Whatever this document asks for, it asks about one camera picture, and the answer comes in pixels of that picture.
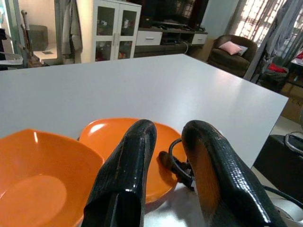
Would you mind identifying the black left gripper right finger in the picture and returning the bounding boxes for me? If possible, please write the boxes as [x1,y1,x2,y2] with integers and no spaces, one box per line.
[181,119,287,227]

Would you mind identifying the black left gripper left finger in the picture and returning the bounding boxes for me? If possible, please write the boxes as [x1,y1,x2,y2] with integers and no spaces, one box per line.
[81,119,158,227]

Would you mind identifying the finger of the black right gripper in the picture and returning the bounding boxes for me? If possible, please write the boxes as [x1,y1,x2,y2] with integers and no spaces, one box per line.
[158,150,173,170]

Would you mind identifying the orange plastic plate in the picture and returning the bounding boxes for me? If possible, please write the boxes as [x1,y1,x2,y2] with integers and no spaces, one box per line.
[77,117,189,204]

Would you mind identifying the black case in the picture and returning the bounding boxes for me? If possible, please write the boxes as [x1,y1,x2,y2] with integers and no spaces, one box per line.
[253,132,303,190]

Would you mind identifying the orange plastic bowl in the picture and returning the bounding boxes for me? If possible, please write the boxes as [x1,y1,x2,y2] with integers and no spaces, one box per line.
[0,128,105,227]

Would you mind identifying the brown cardboard box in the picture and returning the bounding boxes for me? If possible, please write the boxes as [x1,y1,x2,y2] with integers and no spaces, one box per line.
[280,70,303,122]

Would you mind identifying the brown armchair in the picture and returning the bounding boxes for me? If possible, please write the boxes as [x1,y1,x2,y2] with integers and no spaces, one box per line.
[207,35,258,78]

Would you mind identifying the red cloth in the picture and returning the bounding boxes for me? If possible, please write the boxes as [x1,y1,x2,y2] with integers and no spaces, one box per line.
[267,62,288,74]

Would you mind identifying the dark television stand white drawers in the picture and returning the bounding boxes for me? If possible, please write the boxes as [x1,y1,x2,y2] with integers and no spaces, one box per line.
[134,25,209,57]

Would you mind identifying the pink pillow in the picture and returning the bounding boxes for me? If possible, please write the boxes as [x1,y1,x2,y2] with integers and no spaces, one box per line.
[218,41,242,55]

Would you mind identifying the white glass-door cabinet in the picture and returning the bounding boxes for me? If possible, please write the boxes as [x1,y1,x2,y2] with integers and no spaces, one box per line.
[91,0,143,62]

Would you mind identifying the black flat television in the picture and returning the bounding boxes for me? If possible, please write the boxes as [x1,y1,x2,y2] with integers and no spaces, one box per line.
[139,0,209,30]

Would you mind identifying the grey hanging cloth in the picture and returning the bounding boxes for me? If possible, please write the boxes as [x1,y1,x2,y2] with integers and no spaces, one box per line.
[62,0,83,64]

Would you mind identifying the grey curtain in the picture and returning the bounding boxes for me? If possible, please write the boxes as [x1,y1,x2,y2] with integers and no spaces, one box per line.
[243,0,303,83]

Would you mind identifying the olive green ottoman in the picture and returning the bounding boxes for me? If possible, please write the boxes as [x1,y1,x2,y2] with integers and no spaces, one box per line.
[29,25,49,52]

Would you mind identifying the tall thin stick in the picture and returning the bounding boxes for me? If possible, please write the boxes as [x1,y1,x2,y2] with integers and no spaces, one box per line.
[20,9,33,61]

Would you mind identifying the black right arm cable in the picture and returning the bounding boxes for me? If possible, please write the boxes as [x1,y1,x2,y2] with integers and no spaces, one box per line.
[169,138,303,208]

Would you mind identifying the grey coiled cable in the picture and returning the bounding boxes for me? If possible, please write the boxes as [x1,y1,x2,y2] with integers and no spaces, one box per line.
[283,131,303,158]

